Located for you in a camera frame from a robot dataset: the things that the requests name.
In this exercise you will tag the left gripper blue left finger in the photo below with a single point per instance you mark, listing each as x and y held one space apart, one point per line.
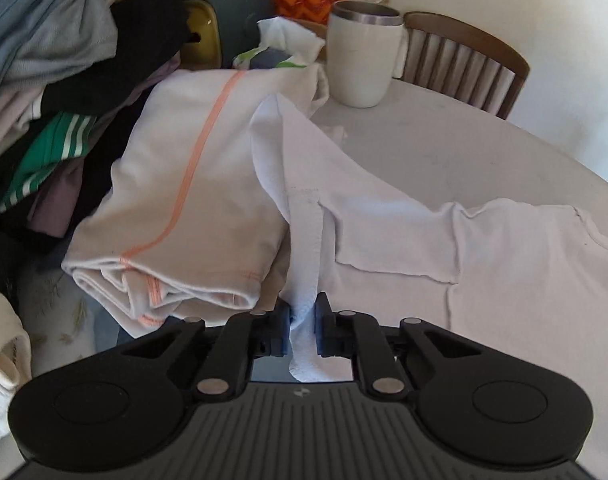
271 330

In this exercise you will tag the white insulated mug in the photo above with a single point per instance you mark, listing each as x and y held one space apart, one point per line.
364 42

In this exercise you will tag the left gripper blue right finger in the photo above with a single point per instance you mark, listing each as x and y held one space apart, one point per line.
334 331

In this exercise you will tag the blue patterned table mat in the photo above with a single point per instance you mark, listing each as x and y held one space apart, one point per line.
64 322

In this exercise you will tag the brown wooden chair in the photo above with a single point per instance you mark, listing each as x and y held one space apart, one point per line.
461 61

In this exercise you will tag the pile of mixed clothes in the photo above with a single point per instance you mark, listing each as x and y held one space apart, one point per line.
68 62

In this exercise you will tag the tissue pack green white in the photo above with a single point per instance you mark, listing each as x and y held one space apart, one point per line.
282 43

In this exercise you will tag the cream garment with orange stripe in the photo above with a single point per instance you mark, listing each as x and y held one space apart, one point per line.
186 228

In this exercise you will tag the dark bin with yellow rim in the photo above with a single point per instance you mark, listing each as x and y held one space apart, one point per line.
220 30

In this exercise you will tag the white sweatshirt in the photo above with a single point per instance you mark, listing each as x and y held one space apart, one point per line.
532 280

